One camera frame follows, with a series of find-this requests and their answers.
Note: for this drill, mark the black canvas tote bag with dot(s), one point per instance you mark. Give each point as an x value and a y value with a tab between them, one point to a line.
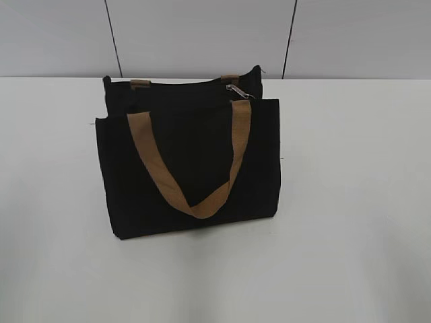
185	156

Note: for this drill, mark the silver zipper pull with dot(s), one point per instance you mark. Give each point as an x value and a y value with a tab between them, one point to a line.
239	92

